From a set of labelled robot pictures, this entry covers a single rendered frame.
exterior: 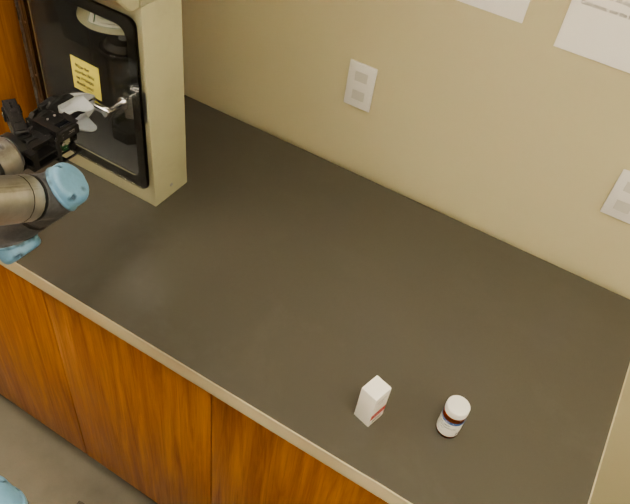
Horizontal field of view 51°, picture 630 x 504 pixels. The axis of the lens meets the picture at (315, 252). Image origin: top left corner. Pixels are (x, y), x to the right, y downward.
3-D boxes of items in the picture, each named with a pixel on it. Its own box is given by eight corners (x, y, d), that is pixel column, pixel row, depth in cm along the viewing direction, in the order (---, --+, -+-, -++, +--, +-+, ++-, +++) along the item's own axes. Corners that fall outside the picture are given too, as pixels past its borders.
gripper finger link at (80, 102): (111, 105, 129) (76, 129, 123) (89, 94, 131) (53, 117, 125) (109, 92, 126) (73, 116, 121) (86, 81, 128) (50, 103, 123)
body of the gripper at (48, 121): (86, 150, 126) (35, 182, 118) (53, 132, 128) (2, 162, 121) (80, 116, 120) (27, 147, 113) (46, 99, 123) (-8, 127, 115)
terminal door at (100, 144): (49, 136, 154) (13, -36, 126) (150, 190, 145) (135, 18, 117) (46, 137, 154) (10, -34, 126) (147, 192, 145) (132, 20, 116)
